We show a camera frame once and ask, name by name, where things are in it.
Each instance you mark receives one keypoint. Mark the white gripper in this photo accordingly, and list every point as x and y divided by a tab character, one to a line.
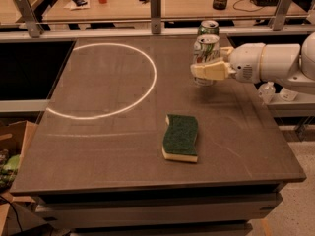
246	62

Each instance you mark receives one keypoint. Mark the white 7up can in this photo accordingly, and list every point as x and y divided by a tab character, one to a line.
206	48

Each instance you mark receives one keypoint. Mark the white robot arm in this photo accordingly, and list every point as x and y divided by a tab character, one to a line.
291	66

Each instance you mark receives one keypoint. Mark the green soda can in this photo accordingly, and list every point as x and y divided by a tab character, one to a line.
208	27

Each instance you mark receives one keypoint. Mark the green and yellow sponge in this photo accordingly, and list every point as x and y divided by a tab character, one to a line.
179	139

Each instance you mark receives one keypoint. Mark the clear plastic bottle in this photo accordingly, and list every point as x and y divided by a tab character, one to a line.
266	92

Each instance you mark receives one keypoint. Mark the black mesh cup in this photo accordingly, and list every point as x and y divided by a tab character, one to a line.
219	4

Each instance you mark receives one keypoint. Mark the cardboard box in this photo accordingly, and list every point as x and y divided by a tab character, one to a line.
16	138

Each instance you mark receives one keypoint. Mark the green bag in box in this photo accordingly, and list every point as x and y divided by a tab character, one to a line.
9	165

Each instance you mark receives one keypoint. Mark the right metal bracket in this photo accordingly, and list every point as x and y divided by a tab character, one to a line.
276	22

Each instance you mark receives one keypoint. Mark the metal bracket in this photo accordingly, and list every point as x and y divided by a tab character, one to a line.
155	6
276	22
33	26

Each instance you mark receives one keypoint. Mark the middle metal bracket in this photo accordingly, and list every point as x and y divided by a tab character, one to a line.
155	6

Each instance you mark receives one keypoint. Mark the left metal bracket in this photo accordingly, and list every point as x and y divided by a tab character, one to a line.
33	26

